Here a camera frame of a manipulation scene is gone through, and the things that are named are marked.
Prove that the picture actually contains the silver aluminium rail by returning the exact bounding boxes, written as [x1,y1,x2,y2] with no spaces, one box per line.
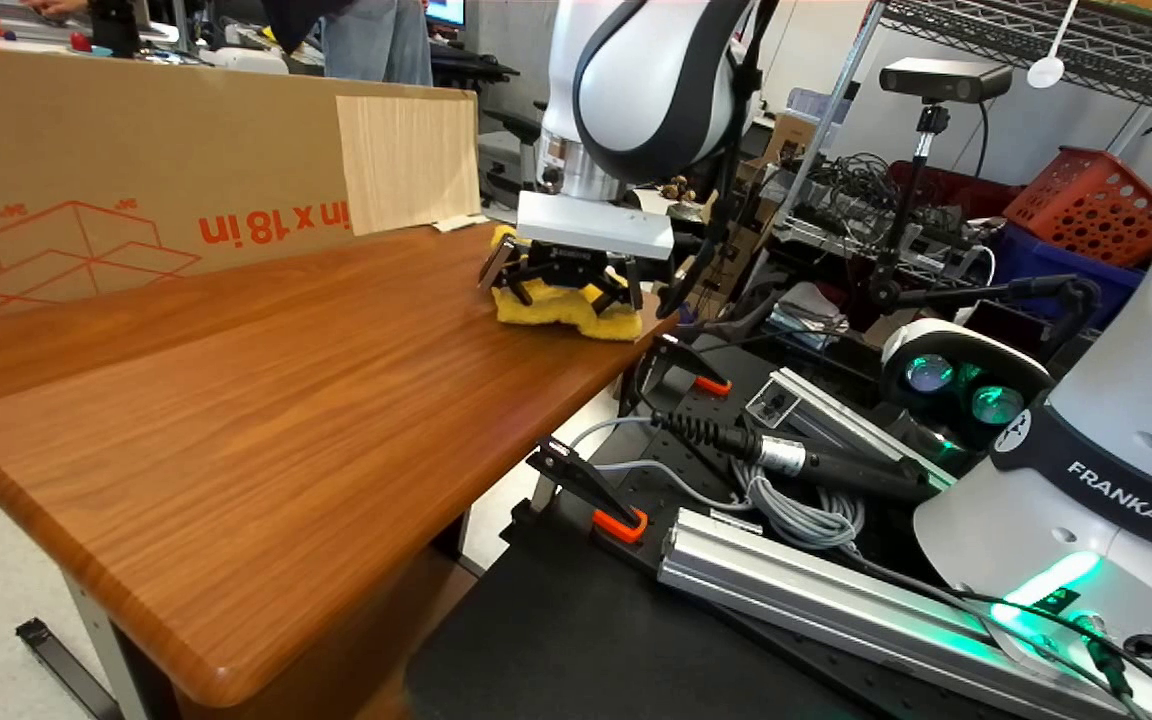
[662,506,1128,720]

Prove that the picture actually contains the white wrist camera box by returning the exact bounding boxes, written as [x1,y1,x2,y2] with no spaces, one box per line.
[518,190,674,261]

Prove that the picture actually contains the grey coiled cable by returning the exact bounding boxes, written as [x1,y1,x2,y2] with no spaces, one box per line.
[742,463,873,550]

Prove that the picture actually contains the wire shelf rack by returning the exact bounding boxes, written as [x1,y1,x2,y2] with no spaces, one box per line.
[770,0,1152,230]

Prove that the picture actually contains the brown cardboard box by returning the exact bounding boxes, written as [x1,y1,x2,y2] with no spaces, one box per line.
[0,51,479,314]

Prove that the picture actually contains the stereo camera green lenses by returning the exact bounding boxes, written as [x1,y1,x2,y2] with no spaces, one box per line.
[879,314,1053,470]

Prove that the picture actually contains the blue plastic bin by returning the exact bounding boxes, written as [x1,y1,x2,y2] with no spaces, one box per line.
[996,229,1141,328]

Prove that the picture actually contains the black orange clamp rear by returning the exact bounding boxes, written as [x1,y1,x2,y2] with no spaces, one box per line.
[616,334,733,416]

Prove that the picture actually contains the yellow towel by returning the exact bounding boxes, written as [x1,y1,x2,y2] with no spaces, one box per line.
[479,229,646,340]

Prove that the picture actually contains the black camera on stand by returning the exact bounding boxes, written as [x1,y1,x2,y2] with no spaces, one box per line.
[868,56,1011,308]

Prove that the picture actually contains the black orange clamp front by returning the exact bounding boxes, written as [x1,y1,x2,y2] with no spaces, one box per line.
[529,435,647,548]

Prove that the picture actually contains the black table leg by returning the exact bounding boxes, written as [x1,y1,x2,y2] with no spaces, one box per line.
[18,614,126,720]

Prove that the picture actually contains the red plastic basket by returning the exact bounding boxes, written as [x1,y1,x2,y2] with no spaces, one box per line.
[1006,148,1152,269]

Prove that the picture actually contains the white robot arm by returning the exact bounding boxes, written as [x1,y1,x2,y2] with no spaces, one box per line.
[543,0,1152,661]

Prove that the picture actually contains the black orange clamp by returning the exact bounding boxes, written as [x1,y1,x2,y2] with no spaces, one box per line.
[616,334,733,416]
[529,435,647,548]

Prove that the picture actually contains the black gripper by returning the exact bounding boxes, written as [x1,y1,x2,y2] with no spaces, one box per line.
[479,235,640,314]

